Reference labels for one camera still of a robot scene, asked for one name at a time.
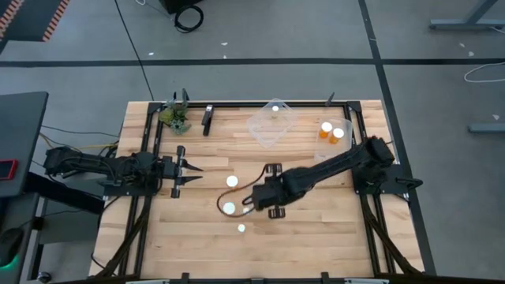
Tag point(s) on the large white-capped orange bottle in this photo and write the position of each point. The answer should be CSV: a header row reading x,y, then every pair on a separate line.
x,y
338,133
326,127

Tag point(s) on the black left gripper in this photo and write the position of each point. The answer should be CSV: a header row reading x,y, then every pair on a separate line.
x,y
169,167

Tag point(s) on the black computer mouse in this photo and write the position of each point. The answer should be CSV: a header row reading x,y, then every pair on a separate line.
x,y
10,242

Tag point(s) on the small white ball bottom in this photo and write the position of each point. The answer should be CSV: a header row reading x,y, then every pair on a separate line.
x,y
241,228

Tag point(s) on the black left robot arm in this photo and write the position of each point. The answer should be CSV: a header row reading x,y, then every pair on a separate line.
x,y
98,165

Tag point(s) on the grey table leg with foot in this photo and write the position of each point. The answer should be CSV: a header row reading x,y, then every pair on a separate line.
x,y
465,24

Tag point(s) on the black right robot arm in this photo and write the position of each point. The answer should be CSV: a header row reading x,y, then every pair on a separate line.
x,y
335,163

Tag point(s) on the black mat with orange stripes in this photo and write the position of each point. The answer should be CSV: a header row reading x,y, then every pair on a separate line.
x,y
31,19

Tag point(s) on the small artificial green plant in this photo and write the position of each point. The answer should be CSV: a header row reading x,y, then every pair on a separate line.
x,y
175,116

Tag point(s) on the black caster wheel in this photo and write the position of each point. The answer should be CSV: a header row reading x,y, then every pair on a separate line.
x,y
43,277

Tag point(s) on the dark grey desk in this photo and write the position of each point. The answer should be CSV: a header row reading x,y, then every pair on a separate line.
x,y
21,130

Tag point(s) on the clear plastic bin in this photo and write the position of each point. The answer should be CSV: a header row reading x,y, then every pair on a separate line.
x,y
272,132
323,148

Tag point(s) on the black aluminium table frame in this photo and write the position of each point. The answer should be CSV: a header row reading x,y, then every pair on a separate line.
x,y
236,105

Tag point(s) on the red phone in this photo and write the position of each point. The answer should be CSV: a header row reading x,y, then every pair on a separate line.
x,y
7,169

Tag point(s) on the grey table foot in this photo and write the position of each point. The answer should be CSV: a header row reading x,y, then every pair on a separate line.
x,y
487,127

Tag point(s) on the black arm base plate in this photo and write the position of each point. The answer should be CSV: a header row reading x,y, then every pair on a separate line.
x,y
130,191
394,185

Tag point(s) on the small white ball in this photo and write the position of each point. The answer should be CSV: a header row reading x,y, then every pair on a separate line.
x,y
245,210
241,228
275,108

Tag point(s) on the black box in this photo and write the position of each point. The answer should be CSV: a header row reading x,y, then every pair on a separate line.
x,y
175,4

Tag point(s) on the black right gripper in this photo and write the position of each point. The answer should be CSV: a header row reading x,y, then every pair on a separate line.
x,y
268,195

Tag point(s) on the black desk crossbar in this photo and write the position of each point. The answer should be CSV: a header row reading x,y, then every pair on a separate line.
x,y
67,195

